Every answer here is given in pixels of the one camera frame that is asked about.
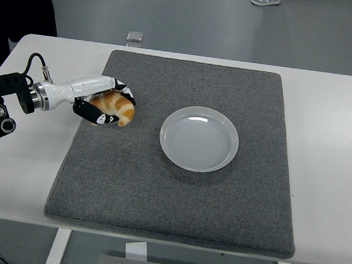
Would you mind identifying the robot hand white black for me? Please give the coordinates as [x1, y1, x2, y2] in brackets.
[43, 71, 139, 128]

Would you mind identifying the croissant bread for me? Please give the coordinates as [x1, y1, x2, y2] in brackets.
[87, 88, 137, 129]

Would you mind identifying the grey round plate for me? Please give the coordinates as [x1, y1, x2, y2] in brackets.
[157, 103, 242, 175]

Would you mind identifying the large black object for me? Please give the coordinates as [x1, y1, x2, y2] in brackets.
[0, 0, 60, 84]

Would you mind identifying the grey felt mat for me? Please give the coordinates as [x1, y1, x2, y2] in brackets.
[41, 45, 309, 261]

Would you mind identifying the white table column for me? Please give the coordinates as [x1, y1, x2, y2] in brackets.
[124, 240, 148, 262]

